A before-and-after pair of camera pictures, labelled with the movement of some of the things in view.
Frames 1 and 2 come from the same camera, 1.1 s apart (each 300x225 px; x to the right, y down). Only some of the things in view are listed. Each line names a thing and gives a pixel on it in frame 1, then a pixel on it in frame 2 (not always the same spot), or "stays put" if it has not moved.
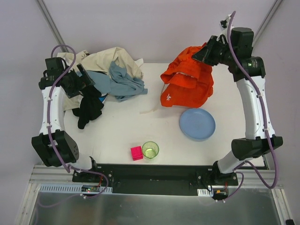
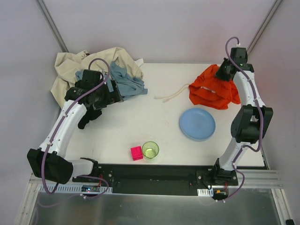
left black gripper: (82, 76) to (116, 91)
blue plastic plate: (197, 124) stays put
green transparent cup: (150, 149) stays put
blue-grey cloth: (117, 83) stays put
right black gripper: (206, 53) to (223, 74)
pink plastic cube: (137, 153) stays put
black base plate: (151, 179) stays put
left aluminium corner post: (51, 24) stays put
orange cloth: (188, 81) to (209, 91)
